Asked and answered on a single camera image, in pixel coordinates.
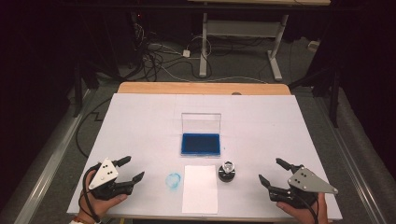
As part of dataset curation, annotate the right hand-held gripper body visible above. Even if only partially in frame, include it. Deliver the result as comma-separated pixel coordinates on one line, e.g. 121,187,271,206
269,166,339,209

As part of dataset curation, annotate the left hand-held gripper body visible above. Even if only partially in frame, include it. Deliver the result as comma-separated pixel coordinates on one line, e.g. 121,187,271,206
88,157,135,201

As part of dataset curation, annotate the black round stamp cap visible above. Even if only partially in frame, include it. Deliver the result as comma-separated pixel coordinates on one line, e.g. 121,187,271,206
218,173,236,183

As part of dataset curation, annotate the person's left hand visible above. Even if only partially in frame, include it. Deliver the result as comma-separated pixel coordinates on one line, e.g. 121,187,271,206
77,169,129,223

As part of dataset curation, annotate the person's right hand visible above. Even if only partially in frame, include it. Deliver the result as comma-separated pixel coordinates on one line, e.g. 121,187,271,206
276,192,330,224

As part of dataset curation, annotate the white table cover sheet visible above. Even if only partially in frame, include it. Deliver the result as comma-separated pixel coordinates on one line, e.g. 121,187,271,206
66,92,344,222

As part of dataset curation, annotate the white orange wristband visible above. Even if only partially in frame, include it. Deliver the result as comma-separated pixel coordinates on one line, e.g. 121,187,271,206
69,217,102,224

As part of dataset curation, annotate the white paper sheet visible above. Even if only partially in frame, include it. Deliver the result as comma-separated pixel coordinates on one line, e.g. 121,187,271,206
181,164,219,215

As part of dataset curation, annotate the blue ink pad clear case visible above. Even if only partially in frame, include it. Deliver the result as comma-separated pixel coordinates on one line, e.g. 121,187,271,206
180,112,222,157

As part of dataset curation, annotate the black metal stand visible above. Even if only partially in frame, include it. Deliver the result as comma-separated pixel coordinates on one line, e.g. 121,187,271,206
289,60,341,129
72,57,101,119

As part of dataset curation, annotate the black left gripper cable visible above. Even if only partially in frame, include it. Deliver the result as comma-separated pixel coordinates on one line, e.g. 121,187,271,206
78,162,102,224

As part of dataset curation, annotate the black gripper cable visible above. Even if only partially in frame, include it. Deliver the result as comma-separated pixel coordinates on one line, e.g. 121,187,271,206
300,194,321,223
78,162,102,224

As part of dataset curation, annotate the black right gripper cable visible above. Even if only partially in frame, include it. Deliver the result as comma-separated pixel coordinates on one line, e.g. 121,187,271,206
300,194,321,223

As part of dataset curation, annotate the aluminium floor rail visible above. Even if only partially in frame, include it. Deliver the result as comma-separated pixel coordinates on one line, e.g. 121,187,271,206
313,96,389,224
12,89,98,224

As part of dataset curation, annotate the long black floor cable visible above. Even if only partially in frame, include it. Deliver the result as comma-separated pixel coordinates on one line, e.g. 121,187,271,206
75,98,112,159

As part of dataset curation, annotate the tangle of black floor cables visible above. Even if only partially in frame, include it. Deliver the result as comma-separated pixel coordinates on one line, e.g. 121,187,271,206
130,12,214,82

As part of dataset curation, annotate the white floor cable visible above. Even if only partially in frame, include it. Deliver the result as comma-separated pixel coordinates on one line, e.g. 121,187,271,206
155,62,269,85

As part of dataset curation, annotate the white metal desk frame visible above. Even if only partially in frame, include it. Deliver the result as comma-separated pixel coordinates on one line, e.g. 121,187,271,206
188,0,332,82

